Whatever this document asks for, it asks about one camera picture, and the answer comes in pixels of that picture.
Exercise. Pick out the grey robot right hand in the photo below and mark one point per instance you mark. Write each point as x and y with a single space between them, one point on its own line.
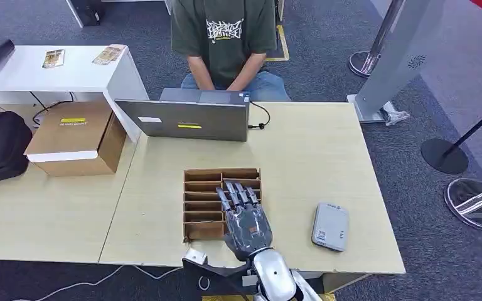
247 226

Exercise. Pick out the dark cabinet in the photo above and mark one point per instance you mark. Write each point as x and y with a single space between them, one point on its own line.
85 12

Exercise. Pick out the black stanchion post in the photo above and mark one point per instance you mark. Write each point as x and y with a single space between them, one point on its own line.
444 156

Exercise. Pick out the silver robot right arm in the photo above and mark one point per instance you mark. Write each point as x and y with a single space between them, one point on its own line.
274 274

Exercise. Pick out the chrome stanchion base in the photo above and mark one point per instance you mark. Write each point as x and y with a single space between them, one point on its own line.
474 203

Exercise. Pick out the silver panel stand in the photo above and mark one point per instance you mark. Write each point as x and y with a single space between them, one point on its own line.
395 62

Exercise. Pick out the wooden card box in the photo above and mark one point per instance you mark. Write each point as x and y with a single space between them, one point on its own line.
201 205

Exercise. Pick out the person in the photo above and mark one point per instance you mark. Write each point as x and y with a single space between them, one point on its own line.
224 37

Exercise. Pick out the black bag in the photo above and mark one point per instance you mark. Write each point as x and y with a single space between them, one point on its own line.
0 145

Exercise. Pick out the grey flat card reader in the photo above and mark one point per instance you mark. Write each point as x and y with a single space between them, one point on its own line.
330 226

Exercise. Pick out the small printed card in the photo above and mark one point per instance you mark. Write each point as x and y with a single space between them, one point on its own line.
53 58

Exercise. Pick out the pale wooden desk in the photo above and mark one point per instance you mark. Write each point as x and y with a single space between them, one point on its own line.
307 166

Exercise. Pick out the chrome stanchion post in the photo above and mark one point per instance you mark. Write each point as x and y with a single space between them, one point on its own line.
374 45

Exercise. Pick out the long printed card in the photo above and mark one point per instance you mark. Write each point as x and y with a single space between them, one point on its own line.
109 54

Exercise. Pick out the white table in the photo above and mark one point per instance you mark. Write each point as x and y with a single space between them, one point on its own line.
29 74

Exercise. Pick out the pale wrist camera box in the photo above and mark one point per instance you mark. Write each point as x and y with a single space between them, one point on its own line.
195 256

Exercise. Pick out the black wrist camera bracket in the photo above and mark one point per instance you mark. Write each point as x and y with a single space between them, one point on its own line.
220 276

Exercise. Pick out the brown cardboard box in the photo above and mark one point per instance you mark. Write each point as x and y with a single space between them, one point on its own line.
70 133

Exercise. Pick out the grey laptop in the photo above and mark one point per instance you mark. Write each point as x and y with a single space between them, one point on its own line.
183 120

